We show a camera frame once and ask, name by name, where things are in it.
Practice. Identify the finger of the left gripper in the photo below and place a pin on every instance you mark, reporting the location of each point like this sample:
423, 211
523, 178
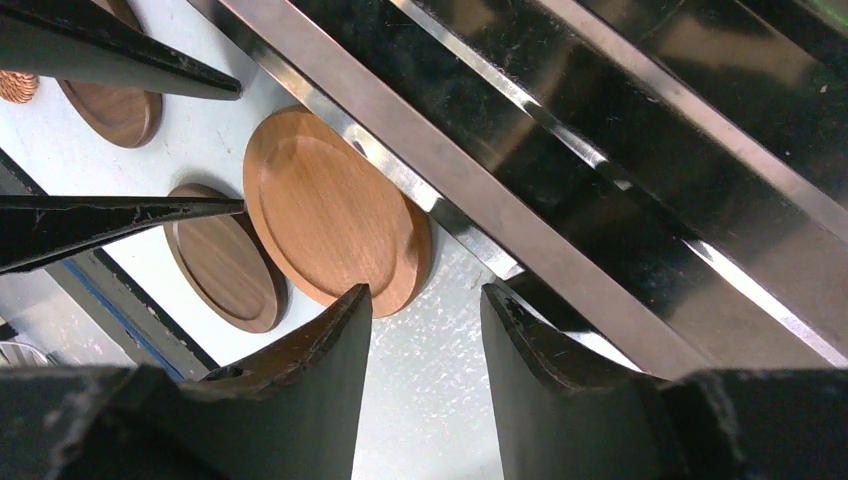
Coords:
80, 41
39, 230

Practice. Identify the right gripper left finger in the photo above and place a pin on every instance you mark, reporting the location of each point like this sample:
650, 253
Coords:
288, 411

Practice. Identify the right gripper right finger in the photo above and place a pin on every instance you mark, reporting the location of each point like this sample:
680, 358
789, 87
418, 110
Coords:
563, 411

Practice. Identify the light wood coaster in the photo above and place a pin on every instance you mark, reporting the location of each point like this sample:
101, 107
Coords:
329, 219

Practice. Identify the dark wood coaster centre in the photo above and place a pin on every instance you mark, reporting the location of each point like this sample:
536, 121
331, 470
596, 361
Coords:
126, 117

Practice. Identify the dark wood coaster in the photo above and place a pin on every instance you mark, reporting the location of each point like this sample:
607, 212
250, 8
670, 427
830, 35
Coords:
126, 117
224, 262

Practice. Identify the dark wood coaster lower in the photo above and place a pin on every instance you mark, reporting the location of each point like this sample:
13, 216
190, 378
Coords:
224, 262

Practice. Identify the metal tray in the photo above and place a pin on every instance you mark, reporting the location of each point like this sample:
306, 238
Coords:
674, 171

